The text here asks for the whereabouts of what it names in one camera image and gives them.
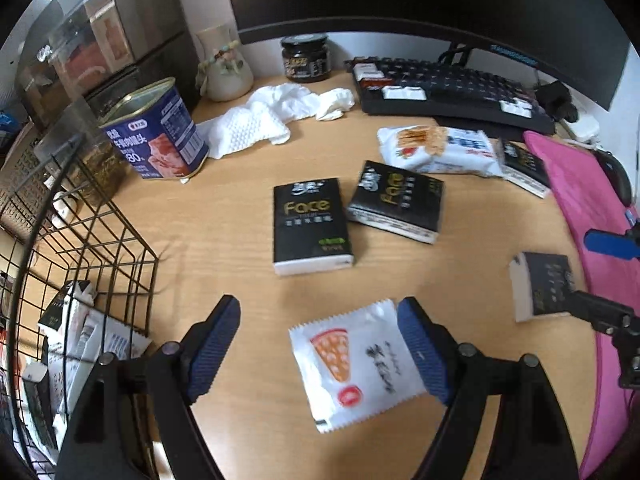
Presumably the beige ceramic vase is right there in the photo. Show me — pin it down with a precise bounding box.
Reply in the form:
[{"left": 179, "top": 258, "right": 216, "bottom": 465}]
[{"left": 193, "top": 25, "right": 255, "bottom": 103}]

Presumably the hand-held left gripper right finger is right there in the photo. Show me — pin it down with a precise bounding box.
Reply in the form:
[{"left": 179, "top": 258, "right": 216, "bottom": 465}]
[{"left": 396, "top": 296, "right": 582, "bottom": 480}]

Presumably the blue luncheon meat can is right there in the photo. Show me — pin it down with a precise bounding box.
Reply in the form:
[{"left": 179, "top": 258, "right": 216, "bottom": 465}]
[{"left": 97, "top": 76, "right": 211, "bottom": 184}]

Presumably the black tissue pack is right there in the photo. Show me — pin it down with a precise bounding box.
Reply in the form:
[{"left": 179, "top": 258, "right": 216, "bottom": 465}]
[
  {"left": 38, "top": 280, "right": 99, "bottom": 333},
  {"left": 508, "top": 251, "right": 582, "bottom": 324},
  {"left": 345, "top": 160, "right": 446, "bottom": 245},
  {"left": 272, "top": 177, "right": 357, "bottom": 277},
  {"left": 497, "top": 137, "right": 554, "bottom": 200},
  {"left": 19, "top": 364, "right": 62, "bottom": 453}
]

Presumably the dark acrylic storage cabinet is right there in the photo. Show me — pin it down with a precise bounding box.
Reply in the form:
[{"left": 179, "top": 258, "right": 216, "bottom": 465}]
[{"left": 14, "top": 0, "right": 201, "bottom": 132}]

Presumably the pink mouse pad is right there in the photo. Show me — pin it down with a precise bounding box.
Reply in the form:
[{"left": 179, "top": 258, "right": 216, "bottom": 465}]
[{"left": 523, "top": 130, "right": 640, "bottom": 480}]

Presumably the black wire basket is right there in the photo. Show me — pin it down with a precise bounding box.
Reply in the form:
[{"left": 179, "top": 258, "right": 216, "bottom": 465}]
[{"left": 0, "top": 133, "right": 162, "bottom": 480}]

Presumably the small white bottle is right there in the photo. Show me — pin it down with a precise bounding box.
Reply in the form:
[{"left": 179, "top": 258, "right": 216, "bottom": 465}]
[{"left": 51, "top": 191, "right": 79, "bottom": 222}]

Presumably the wooden desktop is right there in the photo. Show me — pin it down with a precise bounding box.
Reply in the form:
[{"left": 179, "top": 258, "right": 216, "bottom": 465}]
[{"left": 0, "top": 67, "right": 601, "bottom": 480}]

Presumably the clear glass jar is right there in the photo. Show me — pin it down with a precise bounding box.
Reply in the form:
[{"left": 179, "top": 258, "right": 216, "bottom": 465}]
[{"left": 34, "top": 97, "right": 134, "bottom": 207}]

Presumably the white blue text snack packet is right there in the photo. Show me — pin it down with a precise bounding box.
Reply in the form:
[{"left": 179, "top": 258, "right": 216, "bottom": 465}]
[{"left": 62, "top": 305, "right": 154, "bottom": 363}]

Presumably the black mechanical keyboard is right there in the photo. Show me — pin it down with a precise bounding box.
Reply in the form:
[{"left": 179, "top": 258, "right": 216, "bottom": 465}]
[{"left": 343, "top": 55, "right": 557, "bottom": 136}]

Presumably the black computer mouse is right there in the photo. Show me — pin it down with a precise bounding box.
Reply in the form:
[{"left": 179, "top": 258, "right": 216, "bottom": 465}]
[{"left": 590, "top": 147, "right": 634, "bottom": 208}]

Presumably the dark glass jar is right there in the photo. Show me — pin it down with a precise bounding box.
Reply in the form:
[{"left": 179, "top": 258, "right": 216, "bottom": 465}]
[{"left": 279, "top": 33, "right": 331, "bottom": 84}]

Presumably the white biscuit picture snack packet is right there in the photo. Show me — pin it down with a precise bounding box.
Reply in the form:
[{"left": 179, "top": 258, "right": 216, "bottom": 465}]
[{"left": 376, "top": 124, "right": 505, "bottom": 180}]

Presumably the white pizza print snack packet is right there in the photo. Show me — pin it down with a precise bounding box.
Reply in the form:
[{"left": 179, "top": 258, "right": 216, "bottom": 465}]
[{"left": 288, "top": 298, "right": 432, "bottom": 435}]

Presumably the blue white tissue box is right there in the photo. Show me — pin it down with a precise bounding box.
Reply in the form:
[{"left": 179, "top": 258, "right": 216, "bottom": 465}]
[{"left": 0, "top": 109, "right": 22, "bottom": 137}]

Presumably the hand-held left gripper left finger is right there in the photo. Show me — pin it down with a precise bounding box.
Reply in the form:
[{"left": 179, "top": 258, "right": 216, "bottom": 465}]
[{"left": 55, "top": 294, "right": 242, "bottom": 480}]

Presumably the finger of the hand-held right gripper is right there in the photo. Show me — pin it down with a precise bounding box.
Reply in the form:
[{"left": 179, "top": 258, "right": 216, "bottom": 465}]
[
  {"left": 583, "top": 224, "right": 640, "bottom": 264},
  {"left": 564, "top": 288, "right": 640, "bottom": 334}
]

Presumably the brown woven basket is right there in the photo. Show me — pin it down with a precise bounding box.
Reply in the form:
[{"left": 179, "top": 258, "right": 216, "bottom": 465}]
[{"left": 0, "top": 149, "right": 57, "bottom": 233}]

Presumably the white power strip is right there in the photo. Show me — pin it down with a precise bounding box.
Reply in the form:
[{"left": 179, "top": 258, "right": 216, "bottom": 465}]
[{"left": 556, "top": 105, "right": 601, "bottom": 143}]

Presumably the black power plug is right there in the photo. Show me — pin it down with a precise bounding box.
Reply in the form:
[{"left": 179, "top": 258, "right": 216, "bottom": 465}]
[{"left": 537, "top": 79, "right": 581, "bottom": 122}]

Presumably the white crumpled cloth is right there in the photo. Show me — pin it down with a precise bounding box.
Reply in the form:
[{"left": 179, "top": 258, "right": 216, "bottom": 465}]
[{"left": 197, "top": 83, "right": 357, "bottom": 161}]

